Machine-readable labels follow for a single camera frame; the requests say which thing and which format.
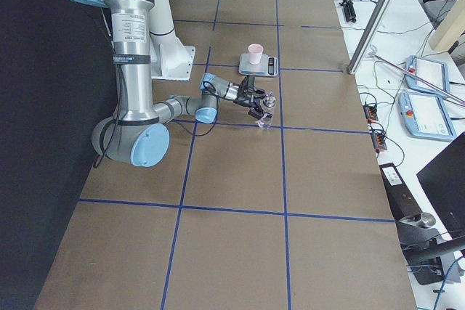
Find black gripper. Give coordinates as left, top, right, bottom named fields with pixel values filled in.
left=233, top=76, right=274, bottom=121

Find glass sauce bottle metal spout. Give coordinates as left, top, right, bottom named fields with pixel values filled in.
left=257, top=91, right=277, bottom=129

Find pink plastic cup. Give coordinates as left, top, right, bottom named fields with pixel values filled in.
left=248, top=44, right=264, bottom=65

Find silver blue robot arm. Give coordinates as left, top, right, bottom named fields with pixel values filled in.
left=71, top=0, right=272, bottom=167

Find monitor arm clamp base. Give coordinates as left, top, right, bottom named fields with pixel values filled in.
left=396, top=213, right=464, bottom=285

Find silver digital kitchen scale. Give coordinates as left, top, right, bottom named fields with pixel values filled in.
left=238, top=53, right=279, bottom=77

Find orange black connector block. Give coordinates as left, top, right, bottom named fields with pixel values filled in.
left=363, top=104, right=379, bottom=123
left=371, top=129, right=387, bottom=153

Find black folded tripod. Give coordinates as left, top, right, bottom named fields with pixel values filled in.
left=340, top=0, right=357, bottom=23

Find near blue teach pendant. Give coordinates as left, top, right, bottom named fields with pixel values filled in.
left=398, top=91, right=457, bottom=142

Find blue teach pendant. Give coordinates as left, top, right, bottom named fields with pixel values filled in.
left=398, top=91, right=457, bottom=142
left=405, top=55, right=450, bottom=94

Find black box with white label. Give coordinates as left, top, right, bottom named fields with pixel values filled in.
left=379, top=163, right=422, bottom=221

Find far blue teach pendant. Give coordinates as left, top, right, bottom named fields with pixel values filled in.
left=405, top=55, right=450, bottom=94

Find black computer monitor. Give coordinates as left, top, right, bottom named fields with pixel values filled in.
left=417, top=134, right=465, bottom=237

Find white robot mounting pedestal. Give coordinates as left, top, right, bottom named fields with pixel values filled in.
left=148, top=0, right=195, bottom=81

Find aluminium frame post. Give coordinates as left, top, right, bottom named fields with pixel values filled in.
left=347, top=0, right=392, bottom=74

